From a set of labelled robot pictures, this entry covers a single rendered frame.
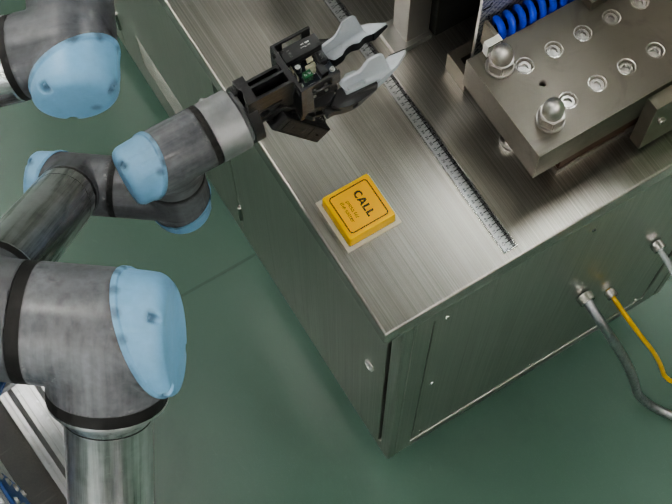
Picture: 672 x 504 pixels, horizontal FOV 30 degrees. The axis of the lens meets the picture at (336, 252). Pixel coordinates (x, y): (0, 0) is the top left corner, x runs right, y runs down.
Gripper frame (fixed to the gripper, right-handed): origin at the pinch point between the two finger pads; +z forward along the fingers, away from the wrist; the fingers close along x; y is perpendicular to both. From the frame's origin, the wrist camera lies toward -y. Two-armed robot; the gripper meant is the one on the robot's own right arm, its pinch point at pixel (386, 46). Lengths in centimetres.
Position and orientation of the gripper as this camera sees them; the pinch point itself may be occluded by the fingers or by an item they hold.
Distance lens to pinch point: 153.1
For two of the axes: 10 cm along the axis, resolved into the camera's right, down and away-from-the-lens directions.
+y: -0.1, -3.7, -9.3
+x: -5.2, -7.9, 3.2
